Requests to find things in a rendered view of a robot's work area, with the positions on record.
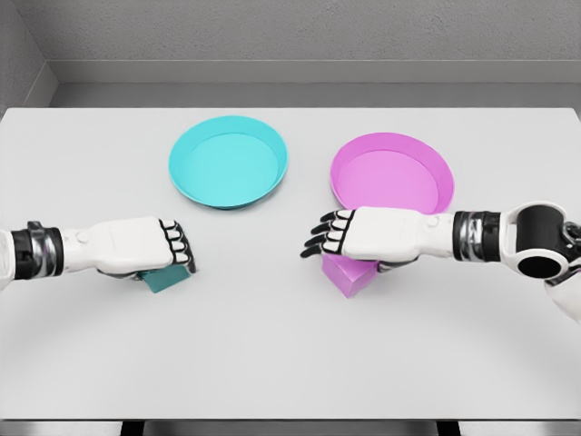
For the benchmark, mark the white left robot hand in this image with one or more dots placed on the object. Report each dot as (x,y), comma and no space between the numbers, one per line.
(131,243)

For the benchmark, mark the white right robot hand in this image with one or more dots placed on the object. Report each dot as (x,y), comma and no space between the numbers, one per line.
(377,236)

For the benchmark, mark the teal block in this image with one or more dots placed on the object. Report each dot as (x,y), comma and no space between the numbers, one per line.
(167,278)

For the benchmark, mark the pink block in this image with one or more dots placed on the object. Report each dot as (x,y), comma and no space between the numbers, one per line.
(347,277)

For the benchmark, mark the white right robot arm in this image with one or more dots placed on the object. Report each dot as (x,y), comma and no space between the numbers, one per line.
(504,240)

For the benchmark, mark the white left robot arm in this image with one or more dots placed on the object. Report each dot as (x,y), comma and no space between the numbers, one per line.
(43,252)

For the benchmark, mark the pink round plate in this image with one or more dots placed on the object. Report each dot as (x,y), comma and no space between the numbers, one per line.
(391,175)

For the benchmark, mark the teal round plate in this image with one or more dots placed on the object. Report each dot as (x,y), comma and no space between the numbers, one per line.
(228,162)

